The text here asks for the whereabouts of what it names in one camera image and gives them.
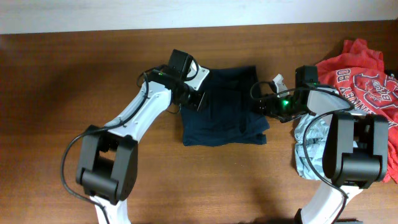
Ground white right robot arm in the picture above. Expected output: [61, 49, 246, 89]
[253, 65, 388, 224]

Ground navy blue shorts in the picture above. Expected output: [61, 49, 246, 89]
[180, 65, 270, 147]

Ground light blue crumpled shirt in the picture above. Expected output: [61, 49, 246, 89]
[294, 114, 330, 180]

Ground red printed t-shirt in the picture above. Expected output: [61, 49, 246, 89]
[317, 39, 397, 182]

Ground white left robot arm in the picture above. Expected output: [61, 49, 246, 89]
[76, 49, 210, 223]

